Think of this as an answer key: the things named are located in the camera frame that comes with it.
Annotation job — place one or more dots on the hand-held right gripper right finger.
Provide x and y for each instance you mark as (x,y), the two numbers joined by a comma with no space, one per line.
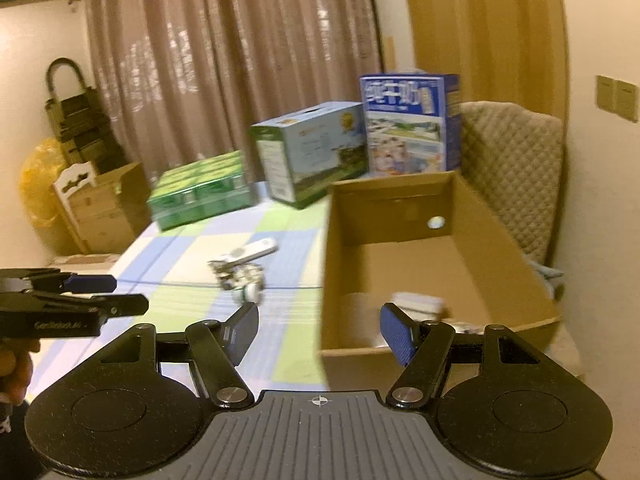
(397,332)

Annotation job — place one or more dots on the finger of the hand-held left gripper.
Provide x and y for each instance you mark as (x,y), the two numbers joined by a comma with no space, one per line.
(120,305)
(90,283)

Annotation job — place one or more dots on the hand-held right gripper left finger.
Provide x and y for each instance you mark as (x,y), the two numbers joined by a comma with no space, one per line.
(244,327)

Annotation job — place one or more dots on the blue-labelled clear plastic box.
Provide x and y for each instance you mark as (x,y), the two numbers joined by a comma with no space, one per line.
(417,302)

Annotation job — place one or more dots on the white power adapter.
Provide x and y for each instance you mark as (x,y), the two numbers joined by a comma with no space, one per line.
(247,282)

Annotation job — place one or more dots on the white remote control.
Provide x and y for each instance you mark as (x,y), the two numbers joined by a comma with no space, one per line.
(257,250)

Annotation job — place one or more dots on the person's left hand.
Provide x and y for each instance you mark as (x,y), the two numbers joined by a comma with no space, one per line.
(15,367)

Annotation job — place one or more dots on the plaid tablecloth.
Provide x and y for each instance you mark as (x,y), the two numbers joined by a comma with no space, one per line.
(175,260)

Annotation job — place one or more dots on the small brown cardboard box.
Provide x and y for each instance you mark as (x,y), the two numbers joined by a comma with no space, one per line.
(110,210)

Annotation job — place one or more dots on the white carved board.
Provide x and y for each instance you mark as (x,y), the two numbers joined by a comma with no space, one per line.
(75,180)

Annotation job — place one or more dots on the yellow plastic bag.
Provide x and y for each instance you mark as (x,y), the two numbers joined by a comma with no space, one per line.
(40,185)

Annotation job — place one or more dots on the green drink carton pack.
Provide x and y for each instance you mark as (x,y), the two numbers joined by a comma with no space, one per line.
(200,192)

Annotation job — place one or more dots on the black folding cart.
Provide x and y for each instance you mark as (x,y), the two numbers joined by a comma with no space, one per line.
(82,120)

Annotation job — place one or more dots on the green and white milk carton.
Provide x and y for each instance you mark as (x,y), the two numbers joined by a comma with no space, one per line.
(310,160)

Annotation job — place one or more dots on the chair with quilted beige cover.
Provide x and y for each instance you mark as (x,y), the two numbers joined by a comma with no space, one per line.
(520,170)

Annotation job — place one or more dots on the blue milk carton box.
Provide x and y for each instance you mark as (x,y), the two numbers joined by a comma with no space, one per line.
(405,125)

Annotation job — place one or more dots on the brown curtain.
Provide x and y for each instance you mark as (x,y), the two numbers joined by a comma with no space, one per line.
(225,60)

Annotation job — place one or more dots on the wooden door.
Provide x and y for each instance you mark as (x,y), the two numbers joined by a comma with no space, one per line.
(475,20)

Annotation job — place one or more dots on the beige wall socket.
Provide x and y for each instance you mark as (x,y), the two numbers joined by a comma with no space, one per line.
(627,101)
(606,94)

